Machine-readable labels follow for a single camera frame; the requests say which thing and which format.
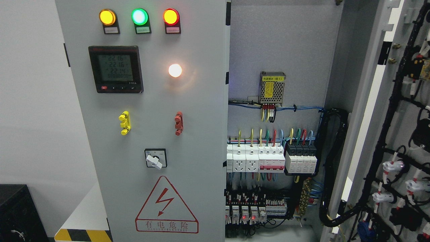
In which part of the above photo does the black digital power meter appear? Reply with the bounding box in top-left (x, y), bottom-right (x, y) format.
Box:
top-left (88, 45), bottom-right (144, 93)

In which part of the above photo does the white glowing indicator lamp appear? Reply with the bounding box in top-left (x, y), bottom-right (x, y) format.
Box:
top-left (168, 64), bottom-right (182, 78)

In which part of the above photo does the red electric hazard warning sticker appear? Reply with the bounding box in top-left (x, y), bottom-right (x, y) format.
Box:
top-left (135, 176), bottom-right (199, 233)

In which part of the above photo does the green indicator lamp left door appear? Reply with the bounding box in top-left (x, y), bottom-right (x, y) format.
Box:
top-left (131, 8), bottom-right (149, 26)

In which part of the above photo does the white socket breaker row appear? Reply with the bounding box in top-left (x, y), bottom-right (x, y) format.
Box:
top-left (227, 144), bottom-right (285, 173)

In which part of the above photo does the relay module row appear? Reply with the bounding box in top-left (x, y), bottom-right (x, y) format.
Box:
top-left (224, 190), bottom-right (290, 225)

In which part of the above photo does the black box at left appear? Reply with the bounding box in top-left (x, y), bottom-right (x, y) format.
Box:
top-left (0, 184), bottom-right (49, 242)

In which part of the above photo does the yellow indicator lamp left door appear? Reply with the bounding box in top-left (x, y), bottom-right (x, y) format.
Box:
top-left (99, 9), bottom-right (117, 26)

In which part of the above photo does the black white surge protector block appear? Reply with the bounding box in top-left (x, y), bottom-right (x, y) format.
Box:
top-left (284, 143), bottom-right (319, 177)

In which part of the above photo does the perforated metal power supply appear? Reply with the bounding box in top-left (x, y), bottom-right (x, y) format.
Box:
top-left (259, 71), bottom-right (286, 105)

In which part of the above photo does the yellow terminal connector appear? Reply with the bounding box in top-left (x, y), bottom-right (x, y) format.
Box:
top-left (118, 111), bottom-right (131, 136)

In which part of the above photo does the white rotary selector switch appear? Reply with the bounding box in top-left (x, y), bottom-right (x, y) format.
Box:
top-left (144, 148), bottom-right (167, 170)

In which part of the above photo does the black wrapped cable loom right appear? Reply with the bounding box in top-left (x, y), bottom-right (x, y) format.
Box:
top-left (317, 108), bottom-right (350, 227)

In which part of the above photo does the red terminal connector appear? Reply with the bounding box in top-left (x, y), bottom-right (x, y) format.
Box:
top-left (174, 111), bottom-right (184, 136)

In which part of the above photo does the brass ground bar right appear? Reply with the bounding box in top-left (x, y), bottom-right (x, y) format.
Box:
top-left (298, 177), bottom-right (312, 219)

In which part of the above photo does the grey cabinet door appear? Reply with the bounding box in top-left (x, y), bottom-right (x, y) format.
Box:
top-left (55, 0), bottom-right (230, 242)
top-left (313, 0), bottom-right (429, 242)

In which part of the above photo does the red indicator lamp left door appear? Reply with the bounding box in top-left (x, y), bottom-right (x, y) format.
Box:
top-left (163, 8), bottom-right (180, 26)

